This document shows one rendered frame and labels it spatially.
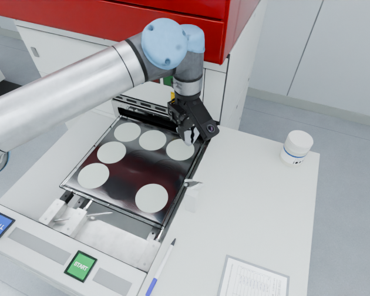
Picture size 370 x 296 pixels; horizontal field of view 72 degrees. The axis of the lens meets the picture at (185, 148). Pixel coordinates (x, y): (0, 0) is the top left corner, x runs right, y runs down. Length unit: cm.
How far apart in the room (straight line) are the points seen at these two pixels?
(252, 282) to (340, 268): 127
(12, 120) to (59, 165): 66
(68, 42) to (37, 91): 65
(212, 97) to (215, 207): 35
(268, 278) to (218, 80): 55
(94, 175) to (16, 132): 49
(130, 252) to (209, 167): 33
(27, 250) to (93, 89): 48
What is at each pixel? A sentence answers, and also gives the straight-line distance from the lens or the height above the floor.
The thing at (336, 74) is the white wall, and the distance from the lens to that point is 249.
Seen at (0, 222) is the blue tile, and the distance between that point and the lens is 85.
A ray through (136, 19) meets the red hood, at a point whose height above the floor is 131.
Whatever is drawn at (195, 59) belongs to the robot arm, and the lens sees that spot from 60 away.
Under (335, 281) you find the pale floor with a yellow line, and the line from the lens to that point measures 185.
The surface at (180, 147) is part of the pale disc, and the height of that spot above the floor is 90.
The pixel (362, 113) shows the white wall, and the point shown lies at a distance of 272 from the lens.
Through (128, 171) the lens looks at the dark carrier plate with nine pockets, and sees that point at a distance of 87.
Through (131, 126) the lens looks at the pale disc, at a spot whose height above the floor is 90.
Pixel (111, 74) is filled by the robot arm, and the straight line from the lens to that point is 42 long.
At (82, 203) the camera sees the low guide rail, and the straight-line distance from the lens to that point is 92.
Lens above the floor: 160
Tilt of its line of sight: 50 degrees down
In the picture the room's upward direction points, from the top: straight up
